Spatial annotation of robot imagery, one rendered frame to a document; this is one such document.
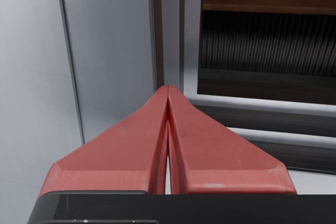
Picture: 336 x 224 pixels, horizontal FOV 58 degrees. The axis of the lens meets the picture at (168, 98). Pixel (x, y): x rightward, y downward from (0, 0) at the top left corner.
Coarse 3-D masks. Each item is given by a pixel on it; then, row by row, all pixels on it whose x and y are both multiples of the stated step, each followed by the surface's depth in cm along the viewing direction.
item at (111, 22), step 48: (96, 0) 10; (144, 0) 10; (192, 0) 13; (96, 48) 12; (144, 48) 11; (192, 48) 14; (96, 96) 13; (144, 96) 13; (192, 96) 16; (240, 96) 16; (288, 96) 16; (288, 144) 15
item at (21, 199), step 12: (0, 180) 18; (0, 192) 19; (12, 192) 18; (24, 192) 18; (36, 192) 18; (0, 204) 19; (12, 204) 19; (24, 204) 19; (0, 216) 20; (12, 216) 20; (24, 216) 20
